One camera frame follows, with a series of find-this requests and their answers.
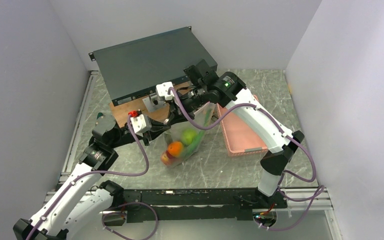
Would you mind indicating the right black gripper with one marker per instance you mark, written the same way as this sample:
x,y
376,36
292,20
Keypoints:
x,y
177,115

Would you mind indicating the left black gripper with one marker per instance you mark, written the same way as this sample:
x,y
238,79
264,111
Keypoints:
x,y
157,127

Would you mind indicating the green fake apple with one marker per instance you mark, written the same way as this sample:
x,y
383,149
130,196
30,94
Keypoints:
x,y
187,136

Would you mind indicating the clear zip top bag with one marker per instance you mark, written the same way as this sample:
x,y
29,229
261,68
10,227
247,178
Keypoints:
x,y
174,135

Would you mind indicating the green fake bean pod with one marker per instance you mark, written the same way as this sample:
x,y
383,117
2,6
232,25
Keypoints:
x,y
202,118

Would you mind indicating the orange fake fruit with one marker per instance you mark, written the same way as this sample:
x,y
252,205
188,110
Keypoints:
x,y
175,148

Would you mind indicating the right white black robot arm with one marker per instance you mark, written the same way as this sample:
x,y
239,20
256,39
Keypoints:
x,y
231,92

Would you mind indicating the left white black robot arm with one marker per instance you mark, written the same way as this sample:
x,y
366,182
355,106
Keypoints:
x,y
62,216

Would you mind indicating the brown wooden board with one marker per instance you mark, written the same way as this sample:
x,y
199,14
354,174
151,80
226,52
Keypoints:
x,y
119,118

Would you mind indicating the dark grey rack server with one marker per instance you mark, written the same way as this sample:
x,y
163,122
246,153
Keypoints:
x,y
131,70

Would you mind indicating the pink perforated plastic basket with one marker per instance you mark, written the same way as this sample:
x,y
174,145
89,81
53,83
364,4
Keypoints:
x,y
239,138

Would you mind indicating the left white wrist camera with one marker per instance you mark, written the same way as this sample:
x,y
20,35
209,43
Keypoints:
x,y
138,120

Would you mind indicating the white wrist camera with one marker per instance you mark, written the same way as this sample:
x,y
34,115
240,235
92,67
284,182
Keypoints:
x,y
163,91
138,120

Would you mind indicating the metal bracket with knob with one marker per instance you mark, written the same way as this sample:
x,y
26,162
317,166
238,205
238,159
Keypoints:
x,y
153,103

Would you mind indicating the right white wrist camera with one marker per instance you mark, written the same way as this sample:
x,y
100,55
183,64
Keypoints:
x,y
163,91

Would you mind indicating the aluminium frame rail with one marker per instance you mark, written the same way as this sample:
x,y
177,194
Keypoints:
x,y
76,136

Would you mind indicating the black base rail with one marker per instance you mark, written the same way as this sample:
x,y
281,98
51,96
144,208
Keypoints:
x,y
141,205

